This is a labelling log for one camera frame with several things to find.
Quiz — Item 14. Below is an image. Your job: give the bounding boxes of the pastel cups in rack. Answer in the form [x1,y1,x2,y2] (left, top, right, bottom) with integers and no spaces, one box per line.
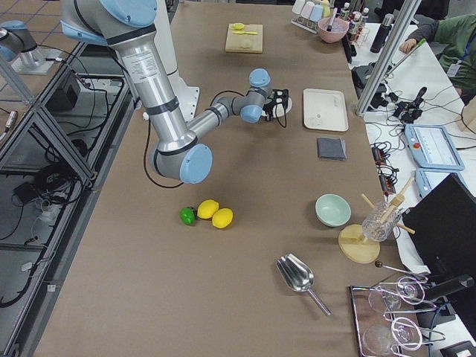
[292,0,331,23]

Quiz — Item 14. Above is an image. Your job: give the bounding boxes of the blue teach pendant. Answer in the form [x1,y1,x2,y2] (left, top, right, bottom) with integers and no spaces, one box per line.
[414,168,452,199]
[404,124,465,171]

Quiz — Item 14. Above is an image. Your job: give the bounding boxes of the person in green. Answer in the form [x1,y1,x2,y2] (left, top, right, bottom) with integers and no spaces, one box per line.
[399,14,475,96]

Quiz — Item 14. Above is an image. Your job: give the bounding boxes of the green lime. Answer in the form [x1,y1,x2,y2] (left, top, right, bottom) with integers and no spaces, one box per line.
[179,207,196,225]

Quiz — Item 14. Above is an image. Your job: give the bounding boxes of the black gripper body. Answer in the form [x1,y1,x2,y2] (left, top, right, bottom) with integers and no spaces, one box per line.
[263,100,275,116]

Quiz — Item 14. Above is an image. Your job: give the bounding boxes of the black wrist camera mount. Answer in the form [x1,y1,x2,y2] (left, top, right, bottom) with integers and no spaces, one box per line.
[271,89,289,109]

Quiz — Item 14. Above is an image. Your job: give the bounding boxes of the grey folded cloth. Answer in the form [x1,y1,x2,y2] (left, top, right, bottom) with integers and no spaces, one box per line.
[317,137,347,161]

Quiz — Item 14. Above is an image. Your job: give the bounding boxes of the yellow lemon upper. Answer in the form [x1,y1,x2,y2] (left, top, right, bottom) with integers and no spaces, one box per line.
[197,199,219,219]

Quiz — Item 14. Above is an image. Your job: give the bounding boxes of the wooden cutting board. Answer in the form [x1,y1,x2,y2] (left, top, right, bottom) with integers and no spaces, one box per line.
[225,24,263,54]

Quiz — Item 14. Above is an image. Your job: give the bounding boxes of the lemon slices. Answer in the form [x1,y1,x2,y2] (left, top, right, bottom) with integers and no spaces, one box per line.
[229,23,245,30]

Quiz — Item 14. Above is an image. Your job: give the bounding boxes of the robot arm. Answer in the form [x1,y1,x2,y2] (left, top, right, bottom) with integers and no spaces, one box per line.
[1,20,45,74]

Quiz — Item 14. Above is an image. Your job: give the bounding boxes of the yellow lemon lower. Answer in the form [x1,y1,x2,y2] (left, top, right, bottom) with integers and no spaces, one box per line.
[212,208,234,229]

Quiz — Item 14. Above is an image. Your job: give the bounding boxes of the wooden cup stand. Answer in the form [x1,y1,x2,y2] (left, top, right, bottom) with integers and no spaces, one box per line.
[338,177,415,263]

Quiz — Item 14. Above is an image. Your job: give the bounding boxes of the black handled metal utensil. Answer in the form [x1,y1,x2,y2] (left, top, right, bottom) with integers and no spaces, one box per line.
[326,7,338,32]

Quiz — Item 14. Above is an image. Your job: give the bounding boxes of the metal ice scoop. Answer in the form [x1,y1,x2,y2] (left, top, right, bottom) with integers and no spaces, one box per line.
[276,253,332,316]

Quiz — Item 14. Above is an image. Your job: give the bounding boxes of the black thermos bottle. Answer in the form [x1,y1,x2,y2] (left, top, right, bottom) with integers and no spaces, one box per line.
[370,13,394,54]

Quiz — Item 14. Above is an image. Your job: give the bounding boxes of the black mirror tray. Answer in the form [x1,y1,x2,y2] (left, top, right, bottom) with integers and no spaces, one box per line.
[349,286,429,356]

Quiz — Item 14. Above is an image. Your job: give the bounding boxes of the black monitor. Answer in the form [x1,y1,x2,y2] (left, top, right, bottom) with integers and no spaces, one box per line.
[403,173,475,277]

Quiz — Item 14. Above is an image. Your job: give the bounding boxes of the clear glass cup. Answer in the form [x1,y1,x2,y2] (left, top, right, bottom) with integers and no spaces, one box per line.
[361,202,401,242]

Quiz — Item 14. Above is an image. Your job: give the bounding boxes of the cream rabbit tray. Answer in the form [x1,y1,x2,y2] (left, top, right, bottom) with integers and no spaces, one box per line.
[303,89,349,132]

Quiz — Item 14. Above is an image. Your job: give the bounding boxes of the mint green bowl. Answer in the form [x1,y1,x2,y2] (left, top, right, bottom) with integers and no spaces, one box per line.
[315,194,351,228]

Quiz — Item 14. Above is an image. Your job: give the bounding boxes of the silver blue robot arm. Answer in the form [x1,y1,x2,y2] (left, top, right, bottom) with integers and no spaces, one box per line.
[61,1,272,184]

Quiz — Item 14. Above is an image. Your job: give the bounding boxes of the cream round plate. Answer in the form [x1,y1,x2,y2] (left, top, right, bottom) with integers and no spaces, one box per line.
[270,98,293,120]

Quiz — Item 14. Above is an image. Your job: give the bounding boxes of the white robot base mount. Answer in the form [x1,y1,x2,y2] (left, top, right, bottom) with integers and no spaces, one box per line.
[132,1,199,122]

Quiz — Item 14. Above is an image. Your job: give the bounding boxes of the yellow plastic knife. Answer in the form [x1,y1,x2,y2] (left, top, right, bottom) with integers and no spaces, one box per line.
[231,30,258,36]

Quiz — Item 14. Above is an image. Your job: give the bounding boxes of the wire glass rack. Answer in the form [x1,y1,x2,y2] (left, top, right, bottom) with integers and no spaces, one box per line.
[362,275,446,356]

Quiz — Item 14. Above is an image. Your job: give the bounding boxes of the aluminium frame post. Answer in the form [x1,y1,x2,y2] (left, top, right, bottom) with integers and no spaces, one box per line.
[356,0,421,117]

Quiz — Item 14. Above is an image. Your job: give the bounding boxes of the pink bowl with ice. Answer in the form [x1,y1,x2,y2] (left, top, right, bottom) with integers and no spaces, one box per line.
[318,17,349,43]

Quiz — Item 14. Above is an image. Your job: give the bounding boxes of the yellow lemon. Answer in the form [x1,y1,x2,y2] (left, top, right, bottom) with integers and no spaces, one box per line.
[197,199,219,219]
[212,208,234,229]

